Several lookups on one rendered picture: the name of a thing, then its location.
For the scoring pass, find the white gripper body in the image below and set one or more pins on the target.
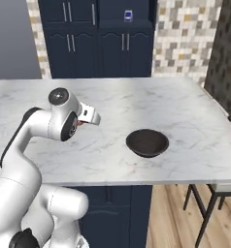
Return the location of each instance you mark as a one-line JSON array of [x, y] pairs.
[[94, 117]]

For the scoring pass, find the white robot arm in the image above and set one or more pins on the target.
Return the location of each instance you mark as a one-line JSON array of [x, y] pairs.
[[17, 193]]

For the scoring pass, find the black bowl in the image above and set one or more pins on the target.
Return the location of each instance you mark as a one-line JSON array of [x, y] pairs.
[[147, 142]]

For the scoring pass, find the grey fridge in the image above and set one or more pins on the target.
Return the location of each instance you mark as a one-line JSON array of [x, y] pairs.
[[10, 38]]

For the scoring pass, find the dark blue cupboard run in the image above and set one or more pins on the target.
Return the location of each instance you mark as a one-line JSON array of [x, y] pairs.
[[98, 48]]

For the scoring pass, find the dark blue island cupboard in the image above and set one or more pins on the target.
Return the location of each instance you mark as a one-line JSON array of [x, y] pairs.
[[120, 216]]

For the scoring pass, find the black stool with pale seat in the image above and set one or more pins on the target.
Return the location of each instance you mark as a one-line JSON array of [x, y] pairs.
[[214, 200]]

